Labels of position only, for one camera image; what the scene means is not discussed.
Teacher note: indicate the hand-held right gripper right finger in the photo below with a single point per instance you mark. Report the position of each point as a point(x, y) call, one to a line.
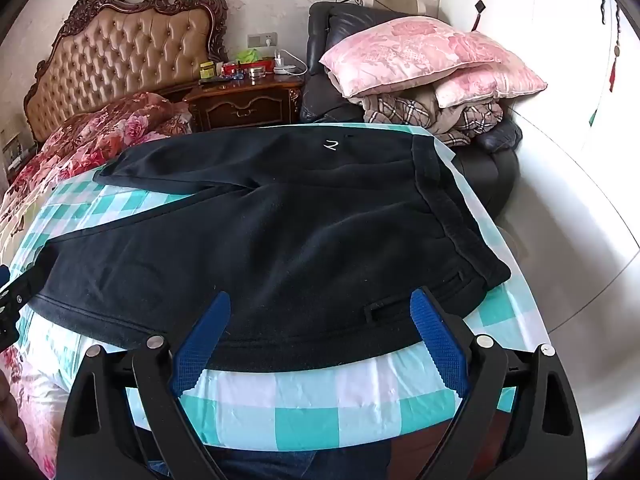
point(440, 345)

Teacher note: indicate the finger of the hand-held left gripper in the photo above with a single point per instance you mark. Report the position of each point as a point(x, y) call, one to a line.
point(17, 292)

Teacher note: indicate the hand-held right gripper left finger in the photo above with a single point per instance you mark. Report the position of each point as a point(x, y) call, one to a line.
point(200, 350)

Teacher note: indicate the black pants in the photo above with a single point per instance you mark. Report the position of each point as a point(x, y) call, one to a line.
point(300, 240)

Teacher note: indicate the green white checked bed sheet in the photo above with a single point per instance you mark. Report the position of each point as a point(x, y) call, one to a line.
point(300, 400)

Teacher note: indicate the red floral quilt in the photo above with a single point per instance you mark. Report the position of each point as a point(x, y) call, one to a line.
point(100, 135)

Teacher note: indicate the beige plaid blanket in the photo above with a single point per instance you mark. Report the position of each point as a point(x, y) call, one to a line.
point(395, 110)

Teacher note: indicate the dark wooden nightstand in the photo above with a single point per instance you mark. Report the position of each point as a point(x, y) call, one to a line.
point(240, 105)

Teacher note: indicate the tufted leather carved headboard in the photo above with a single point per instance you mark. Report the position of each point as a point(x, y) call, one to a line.
point(125, 55)

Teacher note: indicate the small pink floral pillow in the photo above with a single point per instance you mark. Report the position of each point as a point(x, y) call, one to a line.
point(500, 82)

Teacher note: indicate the yellow lidded jar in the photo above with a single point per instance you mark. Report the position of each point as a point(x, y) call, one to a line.
point(206, 71)

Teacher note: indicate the round metal tin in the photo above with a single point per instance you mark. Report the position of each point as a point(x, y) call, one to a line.
point(258, 73)

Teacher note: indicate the red box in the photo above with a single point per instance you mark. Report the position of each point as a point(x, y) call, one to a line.
point(237, 68)

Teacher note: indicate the large pink floral pillow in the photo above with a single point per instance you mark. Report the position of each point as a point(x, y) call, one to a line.
point(400, 55)

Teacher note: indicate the white charger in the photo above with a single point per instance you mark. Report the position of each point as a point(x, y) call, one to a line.
point(279, 62)

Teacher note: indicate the bright green bag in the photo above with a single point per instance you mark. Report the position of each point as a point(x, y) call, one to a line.
point(248, 54)

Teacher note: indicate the white wardrobe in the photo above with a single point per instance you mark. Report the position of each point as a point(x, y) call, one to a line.
point(550, 60)

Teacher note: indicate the black leather armchair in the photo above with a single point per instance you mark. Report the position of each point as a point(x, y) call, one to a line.
point(320, 60)

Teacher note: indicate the red tassel ornament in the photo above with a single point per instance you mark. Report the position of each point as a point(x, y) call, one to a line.
point(614, 75)

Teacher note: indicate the red knot ornament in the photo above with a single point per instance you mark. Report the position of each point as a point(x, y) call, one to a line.
point(479, 7)

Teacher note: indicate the beige cushion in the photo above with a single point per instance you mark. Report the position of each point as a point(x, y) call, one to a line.
point(400, 0)

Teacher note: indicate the grey wall socket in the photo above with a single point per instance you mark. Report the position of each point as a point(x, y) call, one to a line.
point(262, 40)

